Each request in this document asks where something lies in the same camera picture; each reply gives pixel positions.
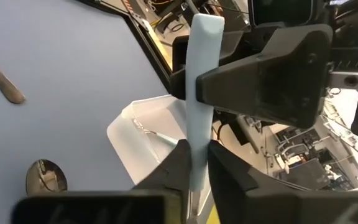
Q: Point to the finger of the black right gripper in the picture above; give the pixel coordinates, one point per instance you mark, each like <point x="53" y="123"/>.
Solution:
<point x="179" y="68"/>
<point x="275" y="81"/>

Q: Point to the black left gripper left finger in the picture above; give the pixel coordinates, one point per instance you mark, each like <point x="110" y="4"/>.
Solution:
<point x="154" y="205"/>

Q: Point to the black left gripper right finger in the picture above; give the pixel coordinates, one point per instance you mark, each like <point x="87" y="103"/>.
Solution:
<point x="259" y="205"/>

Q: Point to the yellow plastic bin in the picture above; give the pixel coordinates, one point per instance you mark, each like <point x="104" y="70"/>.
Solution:
<point x="213" y="217"/>

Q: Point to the white translucent plastic bin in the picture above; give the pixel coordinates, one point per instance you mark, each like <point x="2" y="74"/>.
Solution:
<point x="135" y="146"/>

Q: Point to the silver metal spoon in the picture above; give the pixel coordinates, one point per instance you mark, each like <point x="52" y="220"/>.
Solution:
<point x="47" y="177"/>

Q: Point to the black table edge frame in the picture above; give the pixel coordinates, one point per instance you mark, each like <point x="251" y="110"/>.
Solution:
<point x="146" y="49"/>

